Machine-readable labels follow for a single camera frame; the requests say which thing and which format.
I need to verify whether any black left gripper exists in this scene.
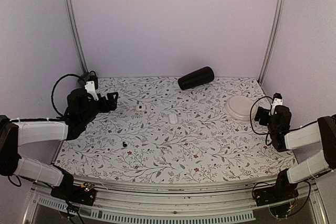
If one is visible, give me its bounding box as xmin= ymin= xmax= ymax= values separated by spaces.
xmin=80 ymin=91 xmax=118 ymax=125

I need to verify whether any white earbud charging case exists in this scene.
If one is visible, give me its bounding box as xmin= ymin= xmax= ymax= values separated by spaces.
xmin=169 ymin=113 xmax=178 ymax=125

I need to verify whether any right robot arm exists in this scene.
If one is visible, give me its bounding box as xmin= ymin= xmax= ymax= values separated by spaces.
xmin=254 ymin=105 xmax=335 ymax=201

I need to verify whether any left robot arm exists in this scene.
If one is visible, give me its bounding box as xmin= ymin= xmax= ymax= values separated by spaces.
xmin=1 ymin=88 xmax=119 ymax=200

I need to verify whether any white round dish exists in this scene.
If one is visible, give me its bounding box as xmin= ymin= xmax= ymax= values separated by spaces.
xmin=225 ymin=95 xmax=257 ymax=121

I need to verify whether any small white round device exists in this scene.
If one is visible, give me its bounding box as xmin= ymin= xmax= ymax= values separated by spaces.
xmin=135 ymin=104 xmax=146 ymax=112

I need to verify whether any floral patterned table mat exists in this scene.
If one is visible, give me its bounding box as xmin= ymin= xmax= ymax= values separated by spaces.
xmin=55 ymin=77 xmax=297 ymax=184

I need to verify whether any black cylinder speaker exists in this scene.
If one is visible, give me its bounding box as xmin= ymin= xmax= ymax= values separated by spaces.
xmin=178 ymin=66 xmax=215 ymax=90

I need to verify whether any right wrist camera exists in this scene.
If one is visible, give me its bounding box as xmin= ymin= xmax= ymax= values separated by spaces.
xmin=269 ymin=93 xmax=283 ymax=115

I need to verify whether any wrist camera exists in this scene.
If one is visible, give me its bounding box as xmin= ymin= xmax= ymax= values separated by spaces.
xmin=85 ymin=71 xmax=99 ymax=101
xmin=269 ymin=93 xmax=283 ymax=115

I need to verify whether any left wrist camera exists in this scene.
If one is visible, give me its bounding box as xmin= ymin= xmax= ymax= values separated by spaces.
xmin=85 ymin=71 xmax=99 ymax=101

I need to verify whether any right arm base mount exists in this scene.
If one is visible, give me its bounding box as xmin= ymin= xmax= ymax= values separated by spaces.
xmin=252 ymin=186 xmax=299 ymax=206

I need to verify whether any aluminium front rail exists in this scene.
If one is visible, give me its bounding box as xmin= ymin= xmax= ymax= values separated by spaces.
xmin=23 ymin=176 xmax=329 ymax=223

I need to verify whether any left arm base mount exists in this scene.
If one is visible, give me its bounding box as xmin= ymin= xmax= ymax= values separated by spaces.
xmin=50 ymin=182 xmax=97 ymax=206

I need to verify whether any right aluminium corner post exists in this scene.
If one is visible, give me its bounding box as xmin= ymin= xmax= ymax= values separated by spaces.
xmin=258 ymin=0 xmax=285 ymax=85

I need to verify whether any aluminium corner post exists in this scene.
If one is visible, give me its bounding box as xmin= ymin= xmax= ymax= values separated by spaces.
xmin=258 ymin=0 xmax=285 ymax=85
xmin=64 ymin=0 xmax=88 ymax=73

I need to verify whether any left aluminium corner post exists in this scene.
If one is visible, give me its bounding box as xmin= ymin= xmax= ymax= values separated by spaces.
xmin=64 ymin=0 xmax=88 ymax=73

